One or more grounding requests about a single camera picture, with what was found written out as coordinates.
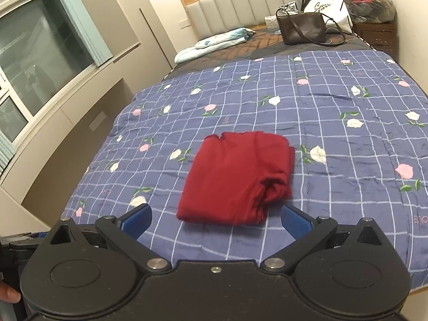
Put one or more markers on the person's hand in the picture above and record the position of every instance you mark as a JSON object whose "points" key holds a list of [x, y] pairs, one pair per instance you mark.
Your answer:
{"points": [[8, 294]]}

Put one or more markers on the brown bamboo sleeping mat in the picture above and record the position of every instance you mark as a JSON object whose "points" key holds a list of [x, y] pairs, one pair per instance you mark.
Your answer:
{"points": [[263, 43]]}

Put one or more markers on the dark wooden nightstand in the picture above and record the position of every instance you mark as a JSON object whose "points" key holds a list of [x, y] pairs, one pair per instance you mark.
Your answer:
{"points": [[381, 36]]}

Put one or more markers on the dark brown leather handbag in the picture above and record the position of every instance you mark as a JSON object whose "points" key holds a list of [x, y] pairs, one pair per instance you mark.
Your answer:
{"points": [[306, 28]]}

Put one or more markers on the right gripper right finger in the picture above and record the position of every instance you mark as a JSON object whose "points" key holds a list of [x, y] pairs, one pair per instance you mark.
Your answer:
{"points": [[296, 222]]}

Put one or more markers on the light blue folded pillow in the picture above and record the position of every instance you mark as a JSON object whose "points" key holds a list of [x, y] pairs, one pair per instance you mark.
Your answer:
{"points": [[214, 43]]}

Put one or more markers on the clear bag of clothes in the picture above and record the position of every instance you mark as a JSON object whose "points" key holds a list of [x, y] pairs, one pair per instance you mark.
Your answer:
{"points": [[371, 11]]}

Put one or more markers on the blue floral checked quilt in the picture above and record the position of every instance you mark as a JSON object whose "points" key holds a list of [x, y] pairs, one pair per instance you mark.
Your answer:
{"points": [[358, 124]]}

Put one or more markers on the white tote bag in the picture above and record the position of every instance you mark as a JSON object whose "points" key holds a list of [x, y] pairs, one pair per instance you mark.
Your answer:
{"points": [[334, 13]]}

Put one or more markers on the silver foil package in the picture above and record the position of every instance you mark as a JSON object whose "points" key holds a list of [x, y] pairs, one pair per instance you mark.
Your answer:
{"points": [[287, 9]]}

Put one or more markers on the red knit sweater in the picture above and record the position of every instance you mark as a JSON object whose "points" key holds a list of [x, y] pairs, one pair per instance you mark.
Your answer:
{"points": [[235, 177]]}

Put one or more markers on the light blue curtain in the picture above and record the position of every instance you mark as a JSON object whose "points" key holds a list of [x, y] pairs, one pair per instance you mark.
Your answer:
{"points": [[87, 30]]}

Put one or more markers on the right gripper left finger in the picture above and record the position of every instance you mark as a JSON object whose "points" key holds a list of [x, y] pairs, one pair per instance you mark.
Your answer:
{"points": [[136, 222]]}

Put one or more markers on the grey padded wooden headboard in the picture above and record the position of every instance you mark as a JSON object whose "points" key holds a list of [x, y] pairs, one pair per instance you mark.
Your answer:
{"points": [[211, 17]]}

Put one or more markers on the window with white frame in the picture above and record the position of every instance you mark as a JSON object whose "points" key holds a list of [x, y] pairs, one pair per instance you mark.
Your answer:
{"points": [[40, 53]]}

